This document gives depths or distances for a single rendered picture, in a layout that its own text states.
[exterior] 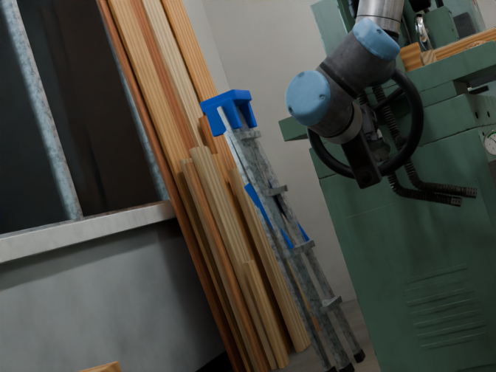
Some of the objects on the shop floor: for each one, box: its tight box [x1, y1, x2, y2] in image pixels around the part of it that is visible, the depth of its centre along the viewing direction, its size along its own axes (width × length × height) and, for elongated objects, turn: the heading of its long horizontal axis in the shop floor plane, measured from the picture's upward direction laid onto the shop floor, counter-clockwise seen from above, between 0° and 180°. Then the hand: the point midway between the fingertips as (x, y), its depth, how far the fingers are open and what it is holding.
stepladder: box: [200, 89, 365, 372], centre depth 292 cm, size 27×25×116 cm
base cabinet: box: [319, 124, 496, 372], centre depth 218 cm, size 45×58×71 cm
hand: (382, 159), depth 161 cm, fingers closed
